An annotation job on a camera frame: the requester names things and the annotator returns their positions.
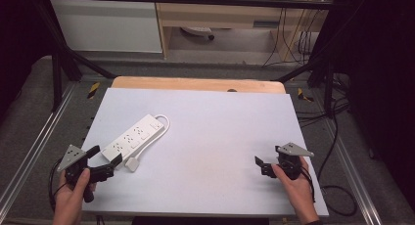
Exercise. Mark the white cabinet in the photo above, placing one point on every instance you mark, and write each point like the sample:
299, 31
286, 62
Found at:
104, 26

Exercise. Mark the white power strip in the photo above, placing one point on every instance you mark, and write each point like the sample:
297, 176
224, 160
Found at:
133, 137

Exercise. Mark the white plug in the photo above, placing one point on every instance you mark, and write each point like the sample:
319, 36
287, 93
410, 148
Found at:
132, 164

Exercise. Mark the black curtain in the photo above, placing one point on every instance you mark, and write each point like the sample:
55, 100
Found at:
18, 39
378, 71

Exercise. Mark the person's left hand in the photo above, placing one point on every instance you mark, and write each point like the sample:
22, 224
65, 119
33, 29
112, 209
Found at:
70, 199

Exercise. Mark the aluminium floor rail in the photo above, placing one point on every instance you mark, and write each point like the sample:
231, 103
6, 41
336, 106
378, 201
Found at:
39, 137
354, 172

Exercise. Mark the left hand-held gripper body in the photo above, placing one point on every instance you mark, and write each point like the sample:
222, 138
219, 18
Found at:
72, 159

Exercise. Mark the white table mat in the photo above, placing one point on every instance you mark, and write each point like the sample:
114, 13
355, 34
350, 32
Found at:
208, 146

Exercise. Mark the wooden table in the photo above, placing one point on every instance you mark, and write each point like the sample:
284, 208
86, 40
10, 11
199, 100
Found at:
182, 83

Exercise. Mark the person's right hand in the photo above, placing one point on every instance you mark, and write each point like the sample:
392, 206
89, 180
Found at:
300, 192

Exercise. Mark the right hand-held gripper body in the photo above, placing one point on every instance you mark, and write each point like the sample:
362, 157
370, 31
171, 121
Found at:
292, 161

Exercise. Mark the white device under desk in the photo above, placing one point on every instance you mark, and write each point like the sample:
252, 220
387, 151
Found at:
197, 31

